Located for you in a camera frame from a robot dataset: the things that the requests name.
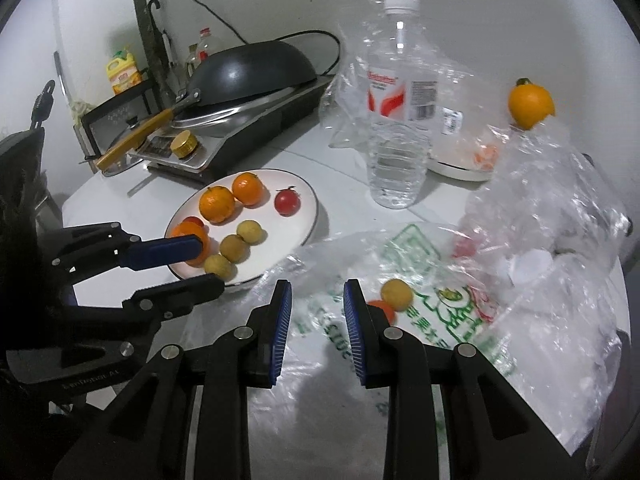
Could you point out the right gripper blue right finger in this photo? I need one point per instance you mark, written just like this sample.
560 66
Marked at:
491 432

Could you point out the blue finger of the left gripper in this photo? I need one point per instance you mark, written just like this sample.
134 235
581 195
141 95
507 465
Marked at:
81 252
172 300

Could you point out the printed flat plastic bag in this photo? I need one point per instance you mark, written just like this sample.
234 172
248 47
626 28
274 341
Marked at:
360 397

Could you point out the clear bag over bowl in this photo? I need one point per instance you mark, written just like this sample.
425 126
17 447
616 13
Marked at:
468 105

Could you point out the steel induction cooker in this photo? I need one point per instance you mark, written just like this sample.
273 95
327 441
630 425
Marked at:
226 137

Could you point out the dark sauce bottle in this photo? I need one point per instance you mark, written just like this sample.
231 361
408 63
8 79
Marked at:
192 61

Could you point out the clear water bottle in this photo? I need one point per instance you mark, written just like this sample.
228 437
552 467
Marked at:
403 81

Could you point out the dark vertical pipe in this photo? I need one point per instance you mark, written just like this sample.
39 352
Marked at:
154 50

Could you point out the mandarin orange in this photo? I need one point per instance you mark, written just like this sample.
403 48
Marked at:
217 204
248 189
193 228

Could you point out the cherry tomato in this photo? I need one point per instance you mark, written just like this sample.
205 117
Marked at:
389 312
287 202
194 220

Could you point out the white round plate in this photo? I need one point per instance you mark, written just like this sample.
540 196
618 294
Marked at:
281 234

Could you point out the red label oil bottle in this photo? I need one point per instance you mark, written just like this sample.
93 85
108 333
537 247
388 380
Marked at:
207 46

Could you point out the large orange with stem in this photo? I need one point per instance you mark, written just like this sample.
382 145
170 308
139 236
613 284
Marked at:
529 104

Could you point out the black hook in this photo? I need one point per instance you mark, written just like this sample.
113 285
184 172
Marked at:
151 6

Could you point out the crumpled clear plastic bag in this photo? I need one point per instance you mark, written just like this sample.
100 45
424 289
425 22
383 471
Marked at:
541 239

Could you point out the black metal rack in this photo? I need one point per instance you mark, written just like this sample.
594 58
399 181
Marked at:
104 123

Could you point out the white bowl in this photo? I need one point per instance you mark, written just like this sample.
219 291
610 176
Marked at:
463 159

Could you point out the black wok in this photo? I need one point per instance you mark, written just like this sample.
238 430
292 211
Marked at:
236 75

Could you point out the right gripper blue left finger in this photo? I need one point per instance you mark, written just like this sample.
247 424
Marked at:
186 410

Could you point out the small pot wooden handle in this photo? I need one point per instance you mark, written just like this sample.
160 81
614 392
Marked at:
608 182

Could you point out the yellow detergent bottle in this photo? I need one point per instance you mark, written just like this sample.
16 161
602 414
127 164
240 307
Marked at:
122 71

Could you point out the yellow longan fruit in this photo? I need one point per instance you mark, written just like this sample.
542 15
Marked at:
250 231
220 266
397 294
234 248

